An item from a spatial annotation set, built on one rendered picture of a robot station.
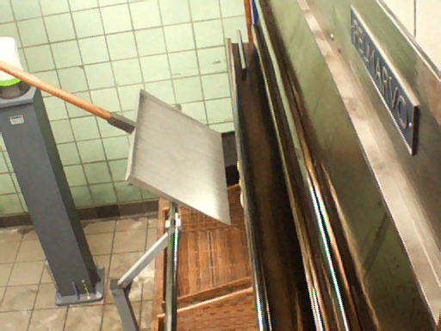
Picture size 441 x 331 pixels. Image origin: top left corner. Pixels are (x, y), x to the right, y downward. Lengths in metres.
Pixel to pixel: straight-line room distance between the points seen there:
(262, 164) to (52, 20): 1.94
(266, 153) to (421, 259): 1.09
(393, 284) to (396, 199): 0.10
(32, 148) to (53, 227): 0.46
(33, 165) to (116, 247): 0.96
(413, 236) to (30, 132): 2.35
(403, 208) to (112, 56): 2.80
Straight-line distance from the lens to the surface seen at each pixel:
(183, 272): 2.49
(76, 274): 3.27
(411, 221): 0.60
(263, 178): 1.52
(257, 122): 1.76
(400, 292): 0.66
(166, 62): 3.30
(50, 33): 3.32
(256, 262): 1.26
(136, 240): 3.64
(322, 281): 1.15
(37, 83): 2.01
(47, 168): 2.88
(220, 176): 2.13
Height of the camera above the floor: 2.29
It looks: 30 degrees down
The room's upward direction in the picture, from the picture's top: 8 degrees counter-clockwise
